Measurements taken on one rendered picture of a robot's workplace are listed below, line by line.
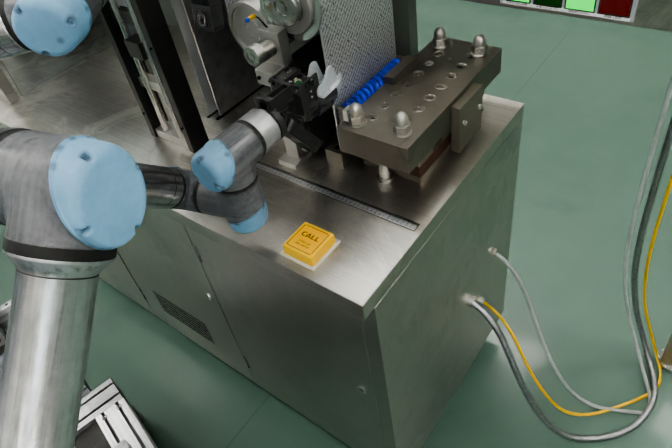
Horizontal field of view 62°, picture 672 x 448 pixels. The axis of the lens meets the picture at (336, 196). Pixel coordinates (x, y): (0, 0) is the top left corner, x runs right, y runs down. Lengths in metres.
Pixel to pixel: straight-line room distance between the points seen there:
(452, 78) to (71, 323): 0.86
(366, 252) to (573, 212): 1.50
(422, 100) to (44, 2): 0.70
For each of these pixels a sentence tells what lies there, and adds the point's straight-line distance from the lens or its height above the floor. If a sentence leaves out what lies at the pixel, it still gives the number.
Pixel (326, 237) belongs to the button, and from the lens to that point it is 1.03.
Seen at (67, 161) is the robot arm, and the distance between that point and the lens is 0.64.
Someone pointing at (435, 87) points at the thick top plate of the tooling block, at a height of 1.03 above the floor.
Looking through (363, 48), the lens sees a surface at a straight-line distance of 1.19.
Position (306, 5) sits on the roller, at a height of 1.26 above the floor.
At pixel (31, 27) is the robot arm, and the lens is 0.75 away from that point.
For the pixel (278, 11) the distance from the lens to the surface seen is 1.08.
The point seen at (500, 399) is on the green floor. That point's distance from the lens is 1.88.
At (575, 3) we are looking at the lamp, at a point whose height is 1.17.
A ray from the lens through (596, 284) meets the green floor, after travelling 2.19.
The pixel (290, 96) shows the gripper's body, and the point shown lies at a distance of 1.01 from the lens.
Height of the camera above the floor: 1.66
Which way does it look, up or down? 42 degrees down
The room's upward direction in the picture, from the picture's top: 11 degrees counter-clockwise
